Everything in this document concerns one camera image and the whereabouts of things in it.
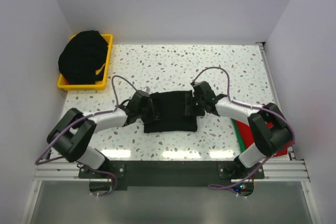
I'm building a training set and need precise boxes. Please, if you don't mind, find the black t shirt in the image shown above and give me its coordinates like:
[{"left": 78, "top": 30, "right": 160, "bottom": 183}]
[{"left": 144, "top": 91, "right": 205, "bottom": 133}]

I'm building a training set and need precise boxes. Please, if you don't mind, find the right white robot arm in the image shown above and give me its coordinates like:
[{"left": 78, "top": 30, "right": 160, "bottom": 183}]
[{"left": 191, "top": 81, "right": 295, "bottom": 169}]

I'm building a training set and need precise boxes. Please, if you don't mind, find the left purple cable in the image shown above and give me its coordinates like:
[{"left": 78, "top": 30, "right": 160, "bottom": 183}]
[{"left": 35, "top": 74, "right": 140, "bottom": 196}]

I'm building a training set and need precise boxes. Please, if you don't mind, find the black shirts pile in bin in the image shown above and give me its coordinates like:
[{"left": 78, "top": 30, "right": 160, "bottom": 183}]
[{"left": 58, "top": 30, "right": 108, "bottom": 85}]

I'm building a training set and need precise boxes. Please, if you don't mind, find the purple cable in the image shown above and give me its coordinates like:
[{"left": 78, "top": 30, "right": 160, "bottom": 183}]
[
  {"left": 35, "top": 74, "right": 140, "bottom": 196},
  {"left": 193, "top": 66, "right": 297, "bottom": 191}
]

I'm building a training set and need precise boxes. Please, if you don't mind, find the folded green t shirt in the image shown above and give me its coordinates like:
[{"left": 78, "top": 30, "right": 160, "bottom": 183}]
[{"left": 231, "top": 119, "right": 246, "bottom": 152}]

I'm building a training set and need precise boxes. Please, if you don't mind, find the folded red t shirt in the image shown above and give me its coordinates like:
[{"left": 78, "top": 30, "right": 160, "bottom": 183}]
[{"left": 230, "top": 103, "right": 289, "bottom": 156}]

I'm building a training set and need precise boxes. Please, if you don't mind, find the yellow plastic bin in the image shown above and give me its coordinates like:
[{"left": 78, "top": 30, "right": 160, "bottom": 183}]
[{"left": 57, "top": 33, "right": 113, "bottom": 91}]

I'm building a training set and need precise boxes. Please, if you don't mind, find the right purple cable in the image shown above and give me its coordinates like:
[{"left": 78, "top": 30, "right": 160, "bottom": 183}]
[{"left": 193, "top": 66, "right": 297, "bottom": 191}]

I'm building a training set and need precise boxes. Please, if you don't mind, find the aluminium extrusion rail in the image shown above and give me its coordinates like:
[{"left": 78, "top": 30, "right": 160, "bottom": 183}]
[{"left": 33, "top": 160, "right": 310, "bottom": 182}]

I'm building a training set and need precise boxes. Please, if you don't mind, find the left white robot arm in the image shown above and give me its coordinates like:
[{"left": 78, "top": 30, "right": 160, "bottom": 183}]
[{"left": 47, "top": 90, "right": 154, "bottom": 169}]

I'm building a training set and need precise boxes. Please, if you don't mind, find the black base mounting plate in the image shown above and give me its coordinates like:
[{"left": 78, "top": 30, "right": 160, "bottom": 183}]
[{"left": 77, "top": 161, "right": 265, "bottom": 195}]

